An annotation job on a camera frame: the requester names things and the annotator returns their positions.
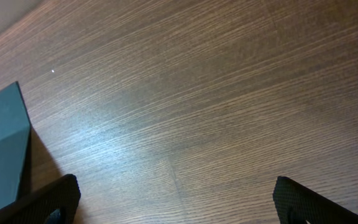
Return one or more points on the dark teal hinged box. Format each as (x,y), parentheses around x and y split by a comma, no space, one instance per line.
(14,136)

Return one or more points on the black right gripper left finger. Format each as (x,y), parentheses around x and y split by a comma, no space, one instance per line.
(56,202)

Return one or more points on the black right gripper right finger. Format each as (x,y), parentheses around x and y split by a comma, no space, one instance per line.
(296,203)

